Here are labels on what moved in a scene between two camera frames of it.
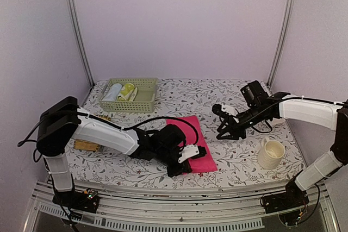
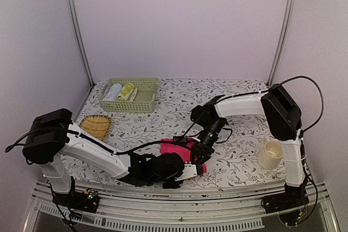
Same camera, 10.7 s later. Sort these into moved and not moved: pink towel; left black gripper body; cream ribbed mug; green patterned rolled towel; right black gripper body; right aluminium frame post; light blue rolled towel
Moved: left black gripper body; right black gripper body; pink towel
Not moved: right aluminium frame post; cream ribbed mug; light blue rolled towel; green patterned rolled towel
